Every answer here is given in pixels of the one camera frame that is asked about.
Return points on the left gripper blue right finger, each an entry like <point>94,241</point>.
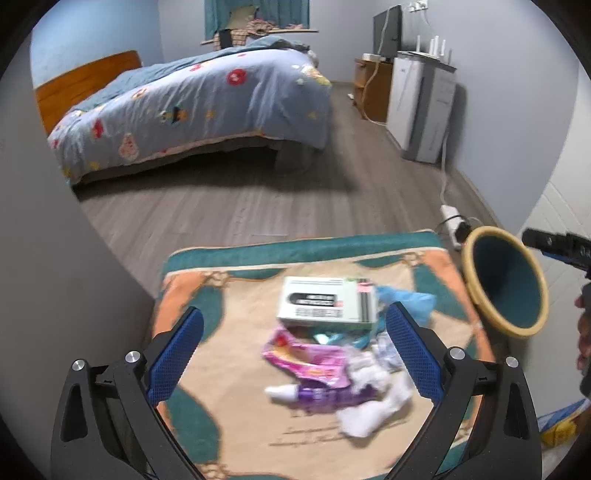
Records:
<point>504,442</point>

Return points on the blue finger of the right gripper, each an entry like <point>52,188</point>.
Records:
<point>547,242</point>
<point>564,257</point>

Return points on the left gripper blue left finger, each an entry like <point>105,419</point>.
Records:
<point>107,425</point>

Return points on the white tissue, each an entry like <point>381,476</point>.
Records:
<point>387,378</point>

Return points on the pink purple snack wrapper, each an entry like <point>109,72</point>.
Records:
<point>323,384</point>

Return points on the white black cardboard box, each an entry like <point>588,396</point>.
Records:
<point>340,304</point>

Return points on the light blue plastic bag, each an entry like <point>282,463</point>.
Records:
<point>419,305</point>

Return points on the teal picture booklet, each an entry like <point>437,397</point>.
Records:
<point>358,340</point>

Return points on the yellow teal trash bin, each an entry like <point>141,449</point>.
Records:
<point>506,282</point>

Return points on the right human hand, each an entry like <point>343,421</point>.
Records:
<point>584,329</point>

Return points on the yellow blue package on floor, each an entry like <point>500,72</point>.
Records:
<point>560,426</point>

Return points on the white power strip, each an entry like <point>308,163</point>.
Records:
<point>457,226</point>

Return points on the patterned teal orange cushion mat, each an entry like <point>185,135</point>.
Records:
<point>219,413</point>

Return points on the white wifi router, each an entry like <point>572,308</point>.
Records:
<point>436,48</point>

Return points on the wooden tv cabinet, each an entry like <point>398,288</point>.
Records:
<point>371,89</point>

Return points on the black television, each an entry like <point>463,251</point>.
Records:
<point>388,33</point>

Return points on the bed with blue quilt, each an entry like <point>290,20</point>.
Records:
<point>269,89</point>

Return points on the wooden headboard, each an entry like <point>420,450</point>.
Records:
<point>56,97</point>

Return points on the teal window curtain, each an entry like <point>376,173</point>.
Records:
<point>283,14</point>

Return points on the clothes pile on windowsill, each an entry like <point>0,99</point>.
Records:
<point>252,30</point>

